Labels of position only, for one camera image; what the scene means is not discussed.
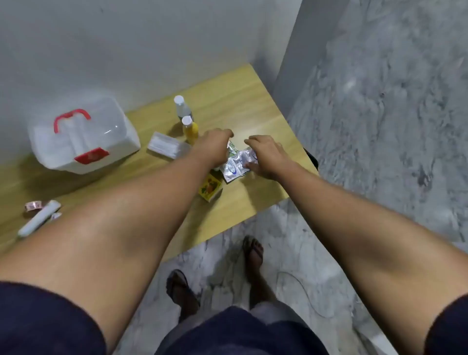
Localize silver foil blister pack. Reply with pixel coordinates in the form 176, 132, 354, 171
219, 146, 258, 183

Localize dark left sandal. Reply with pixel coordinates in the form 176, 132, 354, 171
166, 269, 200, 308

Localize grey shorts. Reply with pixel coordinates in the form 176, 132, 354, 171
155, 300, 312, 355

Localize person's right hand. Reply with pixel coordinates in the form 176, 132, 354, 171
243, 135, 294, 180

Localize large white bandage roll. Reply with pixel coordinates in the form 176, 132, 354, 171
17, 200, 62, 238

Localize person's foot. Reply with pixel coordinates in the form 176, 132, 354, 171
242, 236, 277, 310
166, 269, 201, 323

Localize small yellow medicine box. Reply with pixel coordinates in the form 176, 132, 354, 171
198, 174, 223, 202

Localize dark sandal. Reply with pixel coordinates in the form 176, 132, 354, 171
242, 236, 265, 268
166, 269, 200, 308

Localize person's left foot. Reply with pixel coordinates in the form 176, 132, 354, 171
166, 269, 201, 323

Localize dark right sandal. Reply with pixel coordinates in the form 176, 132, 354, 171
242, 236, 265, 268

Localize person's left forearm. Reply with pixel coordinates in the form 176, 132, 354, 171
0, 155, 215, 348

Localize person's right forearm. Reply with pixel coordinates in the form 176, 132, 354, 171
276, 160, 468, 355

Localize clear bottle with white cap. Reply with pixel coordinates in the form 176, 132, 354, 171
173, 95, 194, 121

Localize person's left hand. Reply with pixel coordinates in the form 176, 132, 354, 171
191, 127, 234, 170

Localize person's right foot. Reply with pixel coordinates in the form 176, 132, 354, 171
242, 236, 277, 310

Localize white first aid box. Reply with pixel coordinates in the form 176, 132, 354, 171
27, 96, 141, 175

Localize dark blue shirt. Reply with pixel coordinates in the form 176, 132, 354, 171
0, 280, 468, 355

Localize black table leg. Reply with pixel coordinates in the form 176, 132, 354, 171
303, 148, 319, 171

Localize yellow liquid bottle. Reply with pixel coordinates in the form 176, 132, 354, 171
181, 115, 200, 145

